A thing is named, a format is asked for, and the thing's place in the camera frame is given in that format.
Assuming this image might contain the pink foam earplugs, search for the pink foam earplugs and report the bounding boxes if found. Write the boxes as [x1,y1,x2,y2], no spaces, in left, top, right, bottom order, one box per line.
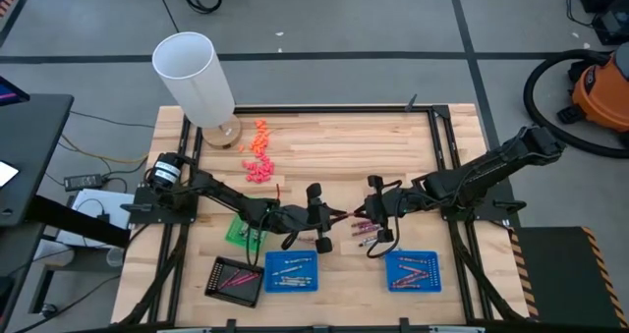
[241,158,276,185]

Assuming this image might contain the black desk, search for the black desk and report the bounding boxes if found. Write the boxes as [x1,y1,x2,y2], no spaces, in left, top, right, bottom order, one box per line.
[0,92,132,333]

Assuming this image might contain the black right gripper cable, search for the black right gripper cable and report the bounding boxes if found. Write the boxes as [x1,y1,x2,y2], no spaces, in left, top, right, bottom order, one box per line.
[366,213,400,259]

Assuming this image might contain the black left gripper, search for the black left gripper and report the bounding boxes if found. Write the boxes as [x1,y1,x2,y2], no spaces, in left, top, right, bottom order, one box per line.
[282,183,349,254]

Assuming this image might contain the yellow floor cable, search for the yellow floor cable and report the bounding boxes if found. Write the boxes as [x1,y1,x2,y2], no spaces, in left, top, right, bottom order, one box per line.
[60,134,149,166]

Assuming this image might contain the black floor cable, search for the black floor cable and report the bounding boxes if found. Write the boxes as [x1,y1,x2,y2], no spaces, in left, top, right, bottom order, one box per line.
[68,109,157,129]

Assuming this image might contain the clear plastic cup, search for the clear plastic cup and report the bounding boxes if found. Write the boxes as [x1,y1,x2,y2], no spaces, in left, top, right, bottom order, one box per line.
[105,247,125,268]

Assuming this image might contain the black plastic basket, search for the black plastic basket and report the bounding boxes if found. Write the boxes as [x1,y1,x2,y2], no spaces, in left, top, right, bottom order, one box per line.
[203,255,265,309]

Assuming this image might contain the black aluminium table frame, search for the black aluminium table frame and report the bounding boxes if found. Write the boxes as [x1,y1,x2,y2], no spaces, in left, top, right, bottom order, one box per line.
[115,104,532,332]

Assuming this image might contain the white cylinder table lamp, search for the white cylinder table lamp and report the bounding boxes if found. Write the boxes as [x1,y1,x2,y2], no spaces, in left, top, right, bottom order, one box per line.
[150,30,244,151]

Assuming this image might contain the green plastic basket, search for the green plastic basket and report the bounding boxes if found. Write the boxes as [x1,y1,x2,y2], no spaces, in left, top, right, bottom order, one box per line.
[224,213,270,253]

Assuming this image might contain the black equipment case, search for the black equipment case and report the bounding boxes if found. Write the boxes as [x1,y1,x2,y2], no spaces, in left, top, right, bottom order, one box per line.
[575,0,629,47]

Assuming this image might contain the orange foam earplugs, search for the orange foam earplugs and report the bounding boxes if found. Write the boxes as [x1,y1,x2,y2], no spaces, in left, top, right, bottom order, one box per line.
[239,119,270,157]

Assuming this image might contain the black hazard-striped mat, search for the black hazard-striped mat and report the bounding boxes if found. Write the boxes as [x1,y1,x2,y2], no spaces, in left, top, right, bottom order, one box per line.
[508,226,629,330]

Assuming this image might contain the orange shop vacuum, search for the orange shop vacuum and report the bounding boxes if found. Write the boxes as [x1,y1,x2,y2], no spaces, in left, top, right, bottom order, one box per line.
[557,42,629,150]
[522,48,629,160]

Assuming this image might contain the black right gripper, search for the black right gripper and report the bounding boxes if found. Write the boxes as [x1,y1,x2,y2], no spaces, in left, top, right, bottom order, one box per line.
[349,174,419,244]

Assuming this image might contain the laptop screen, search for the laptop screen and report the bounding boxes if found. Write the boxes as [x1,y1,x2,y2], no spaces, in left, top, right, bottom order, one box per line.
[0,76,31,107]

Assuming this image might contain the white box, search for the white box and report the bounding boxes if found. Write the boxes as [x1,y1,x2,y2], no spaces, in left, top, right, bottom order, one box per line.
[56,189,137,249]

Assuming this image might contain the blue plastic basket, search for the blue plastic basket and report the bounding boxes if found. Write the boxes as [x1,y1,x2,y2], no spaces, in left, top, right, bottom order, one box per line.
[384,250,443,295]
[263,250,320,295]

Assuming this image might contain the black power adapter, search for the black power adapter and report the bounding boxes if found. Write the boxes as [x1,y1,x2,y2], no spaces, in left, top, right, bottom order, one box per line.
[63,174,105,193]

